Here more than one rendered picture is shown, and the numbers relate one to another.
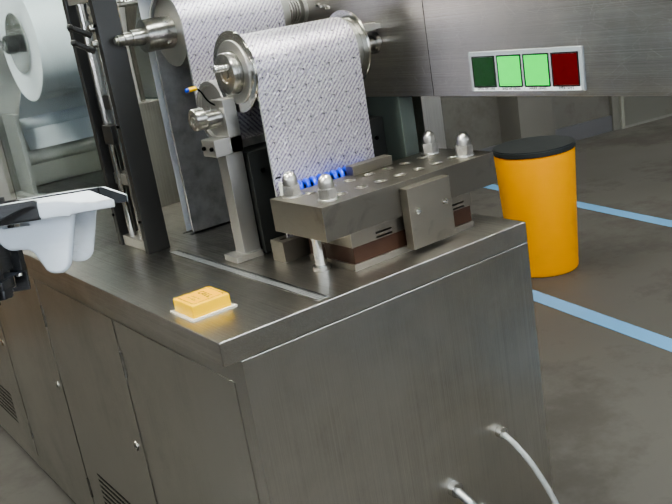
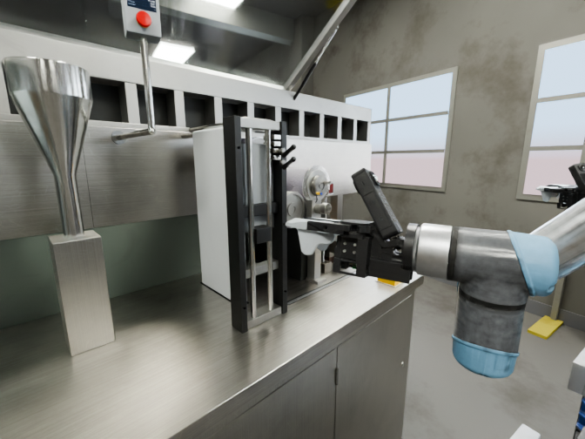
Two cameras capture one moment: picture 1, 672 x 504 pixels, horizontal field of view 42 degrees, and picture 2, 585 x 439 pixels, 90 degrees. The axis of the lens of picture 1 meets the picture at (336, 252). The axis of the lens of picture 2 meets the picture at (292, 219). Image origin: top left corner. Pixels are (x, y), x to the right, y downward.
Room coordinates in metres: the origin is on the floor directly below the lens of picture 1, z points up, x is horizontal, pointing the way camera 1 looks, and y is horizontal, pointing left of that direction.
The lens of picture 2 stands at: (1.92, 1.17, 1.34)
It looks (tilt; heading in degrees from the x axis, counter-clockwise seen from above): 12 degrees down; 260
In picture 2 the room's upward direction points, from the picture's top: straight up
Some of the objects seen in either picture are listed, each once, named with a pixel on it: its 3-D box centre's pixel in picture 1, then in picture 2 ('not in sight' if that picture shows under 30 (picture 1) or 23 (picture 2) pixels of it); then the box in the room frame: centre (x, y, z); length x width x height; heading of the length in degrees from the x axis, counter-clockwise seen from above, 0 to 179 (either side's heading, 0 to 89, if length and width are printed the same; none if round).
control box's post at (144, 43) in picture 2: not in sight; (147, 85); (2.12, 0.40, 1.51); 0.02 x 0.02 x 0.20
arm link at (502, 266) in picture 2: not in sight; (497, 261); (1.59, 0.86, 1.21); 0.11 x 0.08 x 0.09; 139
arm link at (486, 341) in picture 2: not in sight; (485, 323); (1.58, 0.85, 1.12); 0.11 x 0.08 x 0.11; 49
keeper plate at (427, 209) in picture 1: (429, 212); not in sight; (1.51, -0.17, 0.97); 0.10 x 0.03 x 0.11; 124
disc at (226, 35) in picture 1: (235, 71); (316, 185); (1.64, 0.13, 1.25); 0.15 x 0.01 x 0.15; 34
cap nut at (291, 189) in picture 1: (290, 183); not in sight; (1.53, 0.06, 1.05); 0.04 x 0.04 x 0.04
